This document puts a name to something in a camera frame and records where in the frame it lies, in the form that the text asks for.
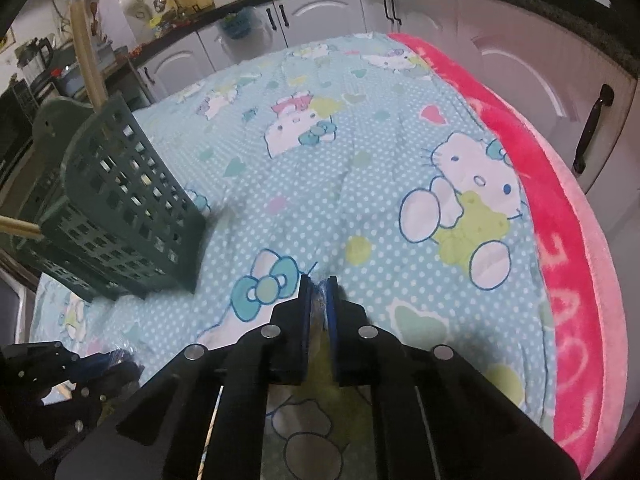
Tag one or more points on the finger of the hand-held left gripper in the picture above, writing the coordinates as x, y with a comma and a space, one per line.
95, 361
122, 375

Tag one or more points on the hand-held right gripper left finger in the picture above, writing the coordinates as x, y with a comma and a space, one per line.
304, 332

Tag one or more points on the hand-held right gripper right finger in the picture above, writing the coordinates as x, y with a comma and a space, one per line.
332, 332

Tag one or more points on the green plastic utensil basket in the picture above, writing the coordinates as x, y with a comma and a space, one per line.
125, 200

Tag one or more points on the blue cartoon printed blanket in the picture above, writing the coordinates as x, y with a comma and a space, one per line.
350, 160

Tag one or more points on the pink fleece blanket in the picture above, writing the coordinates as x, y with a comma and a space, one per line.
565, 260

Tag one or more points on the blender with clear jar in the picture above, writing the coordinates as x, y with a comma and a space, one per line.
37, 57

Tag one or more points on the blue hanging basket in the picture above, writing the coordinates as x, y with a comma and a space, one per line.
237, 22

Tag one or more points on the white jug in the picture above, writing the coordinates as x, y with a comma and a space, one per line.
135, 7

